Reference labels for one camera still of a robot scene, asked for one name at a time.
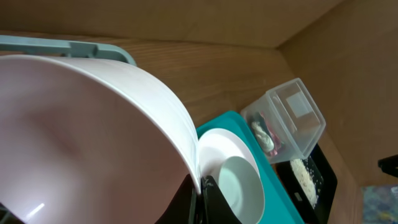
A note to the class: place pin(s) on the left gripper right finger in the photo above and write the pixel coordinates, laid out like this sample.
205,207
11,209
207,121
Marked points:
215,209

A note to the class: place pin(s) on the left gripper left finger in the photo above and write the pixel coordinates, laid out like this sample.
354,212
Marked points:
181,209

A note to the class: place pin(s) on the grey-green bowl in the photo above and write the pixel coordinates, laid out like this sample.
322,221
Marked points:
241,186

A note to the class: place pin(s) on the white tissue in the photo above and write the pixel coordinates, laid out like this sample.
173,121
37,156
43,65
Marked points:
264,140

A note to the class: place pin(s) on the red snack wrapper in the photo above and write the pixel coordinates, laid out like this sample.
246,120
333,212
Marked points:
278,143

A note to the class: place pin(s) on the pile of white rice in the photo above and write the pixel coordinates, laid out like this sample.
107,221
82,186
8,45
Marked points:
308,177

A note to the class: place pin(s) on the pink-white small bowl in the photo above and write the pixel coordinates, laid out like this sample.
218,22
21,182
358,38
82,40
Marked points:
90,141

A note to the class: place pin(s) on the grey dishwasher rack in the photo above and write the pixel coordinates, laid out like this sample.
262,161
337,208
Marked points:
64,48

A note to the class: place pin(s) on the white round plate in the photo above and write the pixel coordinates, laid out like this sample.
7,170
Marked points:
217,145

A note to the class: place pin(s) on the teal plastic tray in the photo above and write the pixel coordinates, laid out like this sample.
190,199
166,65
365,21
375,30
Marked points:
278,208

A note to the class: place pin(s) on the black rectangular tray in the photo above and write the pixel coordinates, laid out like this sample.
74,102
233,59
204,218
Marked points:
324,180

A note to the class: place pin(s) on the clear plastic bin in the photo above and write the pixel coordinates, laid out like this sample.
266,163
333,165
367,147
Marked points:
293,115

